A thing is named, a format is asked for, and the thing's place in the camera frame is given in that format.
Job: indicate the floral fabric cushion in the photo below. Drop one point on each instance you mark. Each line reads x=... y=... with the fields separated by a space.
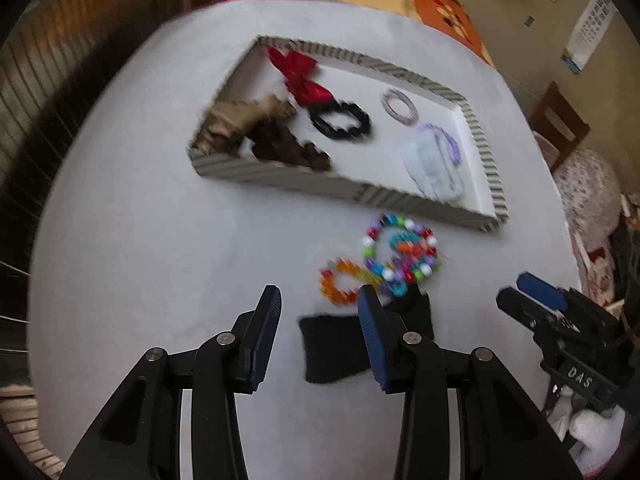
x=590 y=196

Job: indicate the light blue fluffy scrunchie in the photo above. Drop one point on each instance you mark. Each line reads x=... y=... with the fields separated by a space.
x=432 y=161

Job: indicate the leopard print bow scrunchie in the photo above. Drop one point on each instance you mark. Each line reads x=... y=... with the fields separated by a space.
x=264 y=122

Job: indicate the red bow hair clip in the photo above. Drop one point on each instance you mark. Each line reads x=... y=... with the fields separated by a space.
x=296 y=68

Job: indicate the striped black white tray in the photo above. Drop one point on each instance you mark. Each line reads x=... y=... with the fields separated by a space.
x=401 y=104

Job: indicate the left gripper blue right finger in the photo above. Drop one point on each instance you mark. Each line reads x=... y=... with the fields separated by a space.
x=503 y=435

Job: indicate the black velvet pouch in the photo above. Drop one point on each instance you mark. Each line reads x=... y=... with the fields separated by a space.
x=334 y=345

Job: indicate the black scrunchie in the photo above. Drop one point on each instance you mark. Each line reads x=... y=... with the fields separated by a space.
x=341 y=121

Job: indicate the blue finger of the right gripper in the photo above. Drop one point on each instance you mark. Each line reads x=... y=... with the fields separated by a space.
x=550 y=296

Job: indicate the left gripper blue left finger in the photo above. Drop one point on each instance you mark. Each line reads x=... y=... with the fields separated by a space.
x=136 y=434

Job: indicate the wall calendar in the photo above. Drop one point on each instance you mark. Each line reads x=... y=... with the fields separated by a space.
x=587 y=34

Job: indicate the wooden chair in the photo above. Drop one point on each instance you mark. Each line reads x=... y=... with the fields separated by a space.
x=557 y=127

